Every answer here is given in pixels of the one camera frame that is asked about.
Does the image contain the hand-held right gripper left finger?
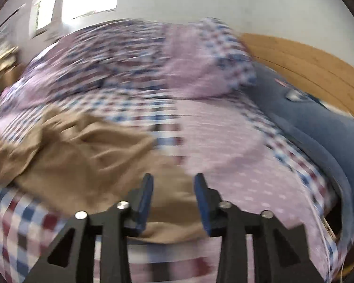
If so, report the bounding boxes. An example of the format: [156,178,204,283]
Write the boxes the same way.
[28,173,154,283]

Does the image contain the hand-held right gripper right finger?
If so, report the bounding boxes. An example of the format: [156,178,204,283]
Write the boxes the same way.
[194,173,325,283]

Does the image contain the tan fleece garment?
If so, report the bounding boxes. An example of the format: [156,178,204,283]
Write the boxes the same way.
[0,106,208,240]

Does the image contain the checkered bed sheet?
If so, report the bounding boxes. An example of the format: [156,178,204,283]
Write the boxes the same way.
[0,88,342,283]

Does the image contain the blue plush pillow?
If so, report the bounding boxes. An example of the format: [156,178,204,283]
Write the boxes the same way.
[248,62,354,244]

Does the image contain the checkered quilt with lilac lace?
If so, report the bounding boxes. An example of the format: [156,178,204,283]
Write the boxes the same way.
[0,18,257,111]

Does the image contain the wooden headboard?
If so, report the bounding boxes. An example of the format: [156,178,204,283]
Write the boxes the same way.
[240,32,354,117]

